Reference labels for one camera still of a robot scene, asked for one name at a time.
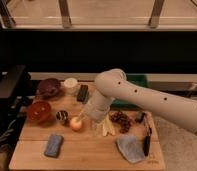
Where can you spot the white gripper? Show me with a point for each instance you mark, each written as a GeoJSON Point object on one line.
{"type": "Point", "coordinates": [96, 112]}

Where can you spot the blue sponge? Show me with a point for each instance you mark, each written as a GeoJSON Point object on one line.
{"type": "Point", "coordinates": [53, 145]}

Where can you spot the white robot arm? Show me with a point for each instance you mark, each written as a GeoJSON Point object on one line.
{"type": "Point", "coordinates": [113, 84]}

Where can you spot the red bowl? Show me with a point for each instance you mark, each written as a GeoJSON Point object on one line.
{"type": "Point", "coordinates": [39, 111]}

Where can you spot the purple bowl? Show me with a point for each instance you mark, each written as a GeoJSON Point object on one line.
{"type": "Point", "coordinates": [49, 87]}

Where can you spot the yellow apple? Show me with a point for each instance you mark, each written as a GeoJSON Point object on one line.
{"type": "Point", "coordinates": [75, 125]}

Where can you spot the purple grape bunch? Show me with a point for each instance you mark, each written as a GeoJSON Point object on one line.
{"type": "Point", "coordinates": [123, 120]}

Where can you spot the dark striped cup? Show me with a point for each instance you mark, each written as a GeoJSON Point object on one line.
{"type": "Point", "coordinates": [62, 116]}

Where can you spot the black rectangular block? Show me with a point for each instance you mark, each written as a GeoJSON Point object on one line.
{"type": "Point", "coordinates": [82, 93]}

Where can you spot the wooden cutting board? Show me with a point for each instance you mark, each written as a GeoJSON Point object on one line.
{"type": "Point", "coordinates": [81, 151]}

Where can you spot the white cup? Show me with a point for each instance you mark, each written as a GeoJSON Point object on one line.
{"type": "Point", "coordinates": [70, 85]}

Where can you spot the grey blue cloth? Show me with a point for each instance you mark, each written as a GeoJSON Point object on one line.
{"type": "Point", "coordinates": [130, 148]}

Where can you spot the green plastic tray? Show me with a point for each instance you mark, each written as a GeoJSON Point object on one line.
{"type": "Point", "coordinates": [137, 79]}

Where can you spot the black handled knife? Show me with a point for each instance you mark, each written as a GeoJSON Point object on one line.
{"type": "Point", "coordinates": [147, 139]}

